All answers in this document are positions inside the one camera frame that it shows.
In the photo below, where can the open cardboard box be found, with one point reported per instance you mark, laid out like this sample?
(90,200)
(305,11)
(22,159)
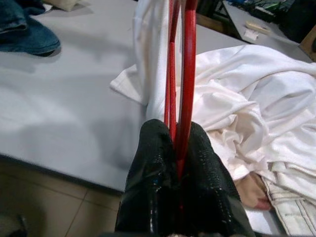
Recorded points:
(212,24)

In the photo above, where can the blue denim jeans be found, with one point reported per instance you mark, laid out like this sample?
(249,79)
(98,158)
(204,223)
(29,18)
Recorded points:
(29,37)

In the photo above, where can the grey work table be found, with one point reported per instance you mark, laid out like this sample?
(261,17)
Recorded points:
(279,34)

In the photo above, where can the white t-shirt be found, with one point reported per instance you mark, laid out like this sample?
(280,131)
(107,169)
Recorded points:
(247,86)

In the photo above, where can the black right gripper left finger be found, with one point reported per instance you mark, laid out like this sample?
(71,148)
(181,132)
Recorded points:
(148,177)

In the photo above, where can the cream cloth bundle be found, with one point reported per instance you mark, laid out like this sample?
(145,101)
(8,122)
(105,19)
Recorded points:
(64,5)

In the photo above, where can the beige remote control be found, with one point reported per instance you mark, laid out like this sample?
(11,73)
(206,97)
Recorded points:
(256,26)

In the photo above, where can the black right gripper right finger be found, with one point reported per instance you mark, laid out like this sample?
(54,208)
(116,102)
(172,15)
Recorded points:
(207,187)

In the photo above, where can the cream denim jeans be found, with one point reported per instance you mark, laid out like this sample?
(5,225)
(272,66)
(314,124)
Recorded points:
(291,212)

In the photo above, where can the red plastic hanger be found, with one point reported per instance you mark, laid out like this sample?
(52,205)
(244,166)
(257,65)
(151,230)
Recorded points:
(190,61)

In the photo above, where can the small white paper card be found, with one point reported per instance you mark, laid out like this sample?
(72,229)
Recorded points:
(251,35)

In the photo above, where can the black electronic device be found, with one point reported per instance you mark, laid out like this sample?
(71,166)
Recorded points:
(265,12)

